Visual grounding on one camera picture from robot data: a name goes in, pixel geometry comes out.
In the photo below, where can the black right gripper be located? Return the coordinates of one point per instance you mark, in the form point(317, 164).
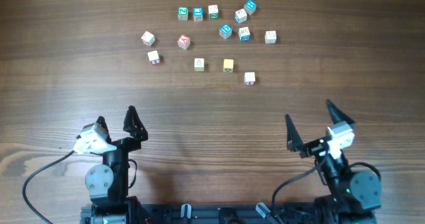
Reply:
point(295, 142)

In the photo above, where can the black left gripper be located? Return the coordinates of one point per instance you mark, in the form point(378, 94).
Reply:
point(138, 133)

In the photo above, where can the white red green block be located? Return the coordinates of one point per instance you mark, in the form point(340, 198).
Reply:
point(249, 78)

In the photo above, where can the ladybug picture block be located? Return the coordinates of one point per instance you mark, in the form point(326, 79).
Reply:
point(199, 64)

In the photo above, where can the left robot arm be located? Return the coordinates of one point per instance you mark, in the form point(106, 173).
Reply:
point(108, 183)

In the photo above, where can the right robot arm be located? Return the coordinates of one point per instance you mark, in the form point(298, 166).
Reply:
point(355, 189)

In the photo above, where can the white red lower-left block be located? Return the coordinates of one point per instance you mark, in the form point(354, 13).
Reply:
point(154, 57)

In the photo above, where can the white tilted block far left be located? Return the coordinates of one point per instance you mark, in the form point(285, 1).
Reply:
point(148, 38)

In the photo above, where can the white yellow picture block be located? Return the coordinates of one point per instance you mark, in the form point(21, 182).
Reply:
point(270, 37)

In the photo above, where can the red A letter block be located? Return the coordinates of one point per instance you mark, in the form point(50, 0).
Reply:
point(184, 42)

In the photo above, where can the yellow W letter block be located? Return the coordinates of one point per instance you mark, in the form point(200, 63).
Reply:
point(228, 65)

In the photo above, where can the white blue picture block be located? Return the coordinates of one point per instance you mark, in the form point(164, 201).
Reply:
point(244, 34)

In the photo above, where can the green Z letter block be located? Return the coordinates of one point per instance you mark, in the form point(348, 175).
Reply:
point(183, 13)

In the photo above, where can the blue D letter block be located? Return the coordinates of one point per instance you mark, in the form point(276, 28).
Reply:
point(225, 31)

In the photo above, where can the white blue tilted block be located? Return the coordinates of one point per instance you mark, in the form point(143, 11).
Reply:
point(241, 16)

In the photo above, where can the blue letter block top row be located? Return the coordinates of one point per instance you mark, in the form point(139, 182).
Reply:
point(197, 13)

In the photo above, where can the blue tilted block top right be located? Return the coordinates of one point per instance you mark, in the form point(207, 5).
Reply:
point(250, 7)

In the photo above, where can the white green picture block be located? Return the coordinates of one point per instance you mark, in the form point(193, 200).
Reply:
point(213, 11)

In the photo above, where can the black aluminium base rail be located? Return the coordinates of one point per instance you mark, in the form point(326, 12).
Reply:
point(260, 213)

